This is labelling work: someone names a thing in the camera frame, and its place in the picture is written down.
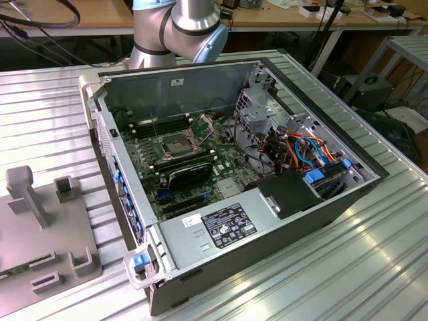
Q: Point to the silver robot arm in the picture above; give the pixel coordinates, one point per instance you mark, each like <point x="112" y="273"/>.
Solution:
<point x="187" y="20"/>

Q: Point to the black RAM slot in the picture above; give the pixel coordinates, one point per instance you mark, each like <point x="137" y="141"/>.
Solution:
<point x="182" y="158"/>
<point x="174" y="164"/>
<point x="160" y="124"/>
<point x="162" y="128"/>
<point x="158" y="119"/>
<point x="164" y="132"/>

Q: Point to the CPU socket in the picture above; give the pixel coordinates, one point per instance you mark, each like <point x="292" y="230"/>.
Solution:
<point x="175" y="146"/>

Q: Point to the black expansion slot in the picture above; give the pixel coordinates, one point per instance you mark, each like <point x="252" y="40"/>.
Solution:
<point x="182" y="210"/>
<point x="184" y="201"/>

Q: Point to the green motherboard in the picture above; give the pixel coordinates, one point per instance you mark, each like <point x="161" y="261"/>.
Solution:
<point x="227" y="157"/>

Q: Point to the black graphics card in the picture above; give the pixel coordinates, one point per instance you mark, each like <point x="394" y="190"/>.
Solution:
<point x="190" y="175"/>

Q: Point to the silver chipset heatsink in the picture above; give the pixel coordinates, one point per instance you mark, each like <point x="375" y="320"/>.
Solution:
<point x="229" y="188"/>

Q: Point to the perforated metal drive cage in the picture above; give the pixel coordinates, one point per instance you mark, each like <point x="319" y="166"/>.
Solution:
<point x="255" y="117"/>

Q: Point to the small white sticker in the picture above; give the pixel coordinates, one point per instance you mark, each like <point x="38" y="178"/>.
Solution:
<point x="189" y="221"/>

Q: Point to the black power supply label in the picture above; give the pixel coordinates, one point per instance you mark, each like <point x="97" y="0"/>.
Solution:
<point x="229" y="225"/>

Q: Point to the black plastic shroud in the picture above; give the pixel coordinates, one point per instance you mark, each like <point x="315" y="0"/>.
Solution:
<point x="287" y="194"/>

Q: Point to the silver power supply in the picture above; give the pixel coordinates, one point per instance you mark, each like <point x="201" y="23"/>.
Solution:
<point x="180" y="240"/>

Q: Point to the hard disk in blue carrier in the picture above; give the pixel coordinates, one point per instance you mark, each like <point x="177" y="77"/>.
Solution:
<point x="316" y="175"/>

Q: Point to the open black PC case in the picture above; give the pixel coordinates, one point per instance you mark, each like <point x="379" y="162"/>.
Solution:
<point x="267" y="261"/>

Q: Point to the clear bezel with blue latch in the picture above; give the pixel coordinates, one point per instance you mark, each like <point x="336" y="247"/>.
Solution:
<point x="140" y="262"/>

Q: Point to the wooden desk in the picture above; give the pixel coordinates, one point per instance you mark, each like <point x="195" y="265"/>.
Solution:
<point x="284" y="18"/>
<point x="107" y="16"/>

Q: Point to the white box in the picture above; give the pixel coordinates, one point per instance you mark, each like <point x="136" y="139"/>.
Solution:
<point x="314" y="11"/>

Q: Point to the grey parts rack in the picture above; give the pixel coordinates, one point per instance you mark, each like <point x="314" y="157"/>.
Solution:
<point x="40" y="240"/>

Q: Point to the brown cardboard item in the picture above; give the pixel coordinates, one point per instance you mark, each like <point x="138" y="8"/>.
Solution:
<point x="376" y="12"/>

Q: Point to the green RAM stick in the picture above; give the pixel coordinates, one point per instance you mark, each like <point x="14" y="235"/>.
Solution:
<point x="13" y="271"/>

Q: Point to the white case wall sticker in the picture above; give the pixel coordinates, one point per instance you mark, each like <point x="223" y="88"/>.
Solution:
<point x="177" y="82"/>

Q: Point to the grey metal shelf frame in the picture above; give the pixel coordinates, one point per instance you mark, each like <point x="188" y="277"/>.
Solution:
<point x="406" y="43"/>

